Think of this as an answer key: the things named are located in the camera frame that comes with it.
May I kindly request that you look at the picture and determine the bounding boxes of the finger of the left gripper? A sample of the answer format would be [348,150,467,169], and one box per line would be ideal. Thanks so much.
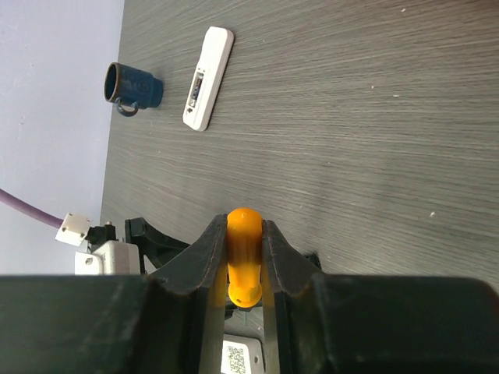
[125,217,189,273]

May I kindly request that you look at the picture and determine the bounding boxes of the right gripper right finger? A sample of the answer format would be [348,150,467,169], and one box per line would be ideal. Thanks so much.
[261,220,320,373]

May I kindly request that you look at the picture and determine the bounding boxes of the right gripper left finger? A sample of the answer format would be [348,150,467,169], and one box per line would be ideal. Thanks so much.
[150,214,228,373]

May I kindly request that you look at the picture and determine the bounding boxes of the orange handle screwdriver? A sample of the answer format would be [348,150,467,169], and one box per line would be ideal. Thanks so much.
[226,207,263,309]

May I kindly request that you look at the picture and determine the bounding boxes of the white remote orange batteries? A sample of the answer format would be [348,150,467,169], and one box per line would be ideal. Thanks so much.
[220,334,265,374]

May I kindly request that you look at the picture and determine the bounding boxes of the white remote far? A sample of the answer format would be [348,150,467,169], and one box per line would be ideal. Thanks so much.
[182,26,235,132]

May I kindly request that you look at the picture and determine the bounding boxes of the dark blue mug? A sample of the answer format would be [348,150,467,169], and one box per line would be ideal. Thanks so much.
[104,62,164,118]

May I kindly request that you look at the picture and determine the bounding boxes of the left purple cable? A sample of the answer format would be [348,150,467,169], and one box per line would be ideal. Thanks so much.
[0,188,65,231]

